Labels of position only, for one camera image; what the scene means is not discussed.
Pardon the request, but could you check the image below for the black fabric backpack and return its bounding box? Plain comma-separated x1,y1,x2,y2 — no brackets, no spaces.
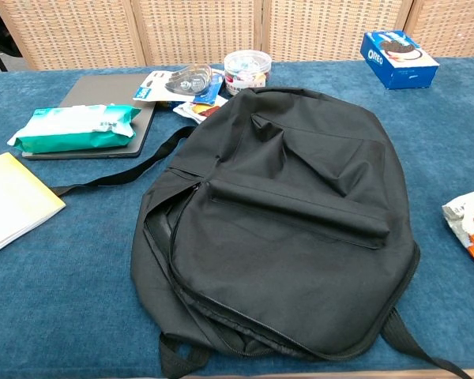
51,87,473,379

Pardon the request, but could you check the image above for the small orange white snack packet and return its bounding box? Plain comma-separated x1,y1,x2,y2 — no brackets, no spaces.
172,94,229,122

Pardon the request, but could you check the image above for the clear jar of clips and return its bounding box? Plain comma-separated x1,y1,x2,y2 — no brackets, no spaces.
224,50,273,97

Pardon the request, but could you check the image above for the blister pack tape dispenser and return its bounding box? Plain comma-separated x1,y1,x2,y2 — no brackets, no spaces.
133,65,226,104

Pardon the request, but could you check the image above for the grey closed laptop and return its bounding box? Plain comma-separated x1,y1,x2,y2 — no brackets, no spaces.
22,73,158,160

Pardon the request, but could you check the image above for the green wet wipes pack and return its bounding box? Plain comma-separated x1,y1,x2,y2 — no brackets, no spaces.
6,103,142,154

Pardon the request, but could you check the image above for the blue Oreo cookie box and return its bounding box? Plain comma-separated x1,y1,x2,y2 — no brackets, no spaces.
359,30,441,91

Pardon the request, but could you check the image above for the blue tablecloth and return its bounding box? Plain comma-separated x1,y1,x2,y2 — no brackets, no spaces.
0,57,474,379

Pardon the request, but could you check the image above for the yellow paper pad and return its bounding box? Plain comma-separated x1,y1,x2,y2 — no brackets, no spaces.
0,152,67,261

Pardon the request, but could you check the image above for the silver orange snack bag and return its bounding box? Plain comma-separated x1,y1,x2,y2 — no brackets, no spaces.
442,185,474,273

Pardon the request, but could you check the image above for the black chair frame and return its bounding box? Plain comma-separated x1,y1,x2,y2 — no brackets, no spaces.
0,0,23,73

